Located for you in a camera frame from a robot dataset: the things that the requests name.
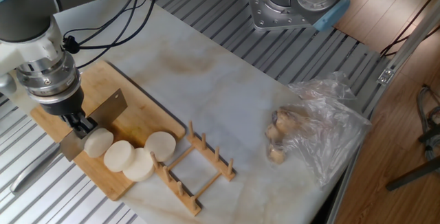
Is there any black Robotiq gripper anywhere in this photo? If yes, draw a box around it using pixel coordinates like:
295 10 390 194
40 88 99 139

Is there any steel cleaver knife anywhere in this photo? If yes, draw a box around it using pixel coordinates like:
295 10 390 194
9 88 129 194

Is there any round white radish slice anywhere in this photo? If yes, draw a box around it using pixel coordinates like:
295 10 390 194
144 131 177 163
83 127 115 159
122 147 156 183
103 139 137 173

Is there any wooden cutting board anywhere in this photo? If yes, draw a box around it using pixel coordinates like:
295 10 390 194
30 60 186 201

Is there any wooden peg rack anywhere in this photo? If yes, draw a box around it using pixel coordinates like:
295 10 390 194
150 120 237 217

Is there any white marble slab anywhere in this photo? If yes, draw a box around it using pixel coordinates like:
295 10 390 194
0 0 365 224

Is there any clear plastic bag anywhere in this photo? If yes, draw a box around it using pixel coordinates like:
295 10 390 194
266 71 374 187

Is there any black stand leg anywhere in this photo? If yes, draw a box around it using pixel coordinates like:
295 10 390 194
384 155 440 192

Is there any black cable with clip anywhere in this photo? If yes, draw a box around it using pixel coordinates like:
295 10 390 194
62 0 146 55

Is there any white plastic wrist mount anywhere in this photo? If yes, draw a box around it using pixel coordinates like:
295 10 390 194
0 17 67 76

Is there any black cable with metal plug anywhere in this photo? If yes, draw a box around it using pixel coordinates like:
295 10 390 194
76 0 162 69

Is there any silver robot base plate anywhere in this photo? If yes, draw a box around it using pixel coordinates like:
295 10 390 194
245 0 322 32

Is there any silver corner bracket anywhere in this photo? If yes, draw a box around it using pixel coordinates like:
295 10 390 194
377 67 395 86

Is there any aluminium frame rail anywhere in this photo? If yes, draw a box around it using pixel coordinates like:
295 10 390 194
324 0 440 224

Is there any grey cable bundle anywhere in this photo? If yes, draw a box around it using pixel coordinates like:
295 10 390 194
415 85 440 161

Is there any black floor cable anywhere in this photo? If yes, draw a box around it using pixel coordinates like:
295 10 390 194
379 0 440 58

